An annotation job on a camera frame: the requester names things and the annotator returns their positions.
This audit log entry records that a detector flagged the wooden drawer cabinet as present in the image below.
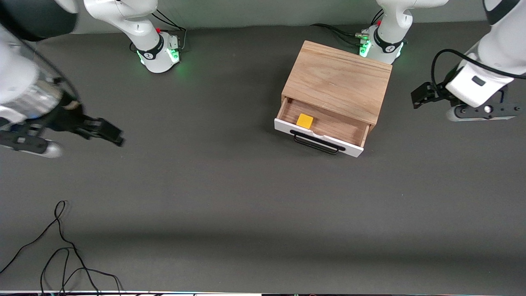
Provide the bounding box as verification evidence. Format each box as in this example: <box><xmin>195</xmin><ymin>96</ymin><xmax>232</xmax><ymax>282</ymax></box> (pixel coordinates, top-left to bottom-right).
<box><xmin>281</xmin><ymin>40</ymin><xmax>393</xmax><ymax>142</ymax></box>

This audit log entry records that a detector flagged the dark grey table cover sheet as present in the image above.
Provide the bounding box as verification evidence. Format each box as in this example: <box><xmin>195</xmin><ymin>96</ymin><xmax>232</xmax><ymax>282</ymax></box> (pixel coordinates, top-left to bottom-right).
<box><xmin>0</xmin><ymin>16</ymin><xmax>526</xmax><ymax>293</ymax></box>

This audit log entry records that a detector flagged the loose thin black cable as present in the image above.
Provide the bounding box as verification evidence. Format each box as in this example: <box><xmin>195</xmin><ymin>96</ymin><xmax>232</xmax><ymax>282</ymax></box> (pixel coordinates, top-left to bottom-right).
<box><xmin>0</xmin><ymin>200</ymin><xmax>124</xmax><ymax>296</ymax></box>

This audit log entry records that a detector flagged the black left arm base cable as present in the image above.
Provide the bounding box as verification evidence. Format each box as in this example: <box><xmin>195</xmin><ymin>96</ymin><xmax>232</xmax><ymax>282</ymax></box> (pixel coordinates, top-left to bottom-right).
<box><xmin>310</xmin><ymin>8</ymin><xmax>385</xmax><ymax>46</ymax></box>

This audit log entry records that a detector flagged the black arm base cable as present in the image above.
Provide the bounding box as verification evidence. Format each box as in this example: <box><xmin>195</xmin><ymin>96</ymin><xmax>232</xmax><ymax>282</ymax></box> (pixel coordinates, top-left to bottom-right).
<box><xmin>310</xmin><ymin>8</ymin><xmax>385</xmax><ymax>46</ymax></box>
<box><xmin>131</xmin><ymin>8</ymin><xmax>188</xmax><ymax>53</ymax></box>

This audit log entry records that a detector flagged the black right arm base cable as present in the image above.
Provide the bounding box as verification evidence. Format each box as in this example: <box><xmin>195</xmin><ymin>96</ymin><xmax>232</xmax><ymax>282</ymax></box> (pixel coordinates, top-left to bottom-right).
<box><xmin>131</xmin><ymin>8</ymin><xmax>188</xmax><ymax>53</ymax></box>

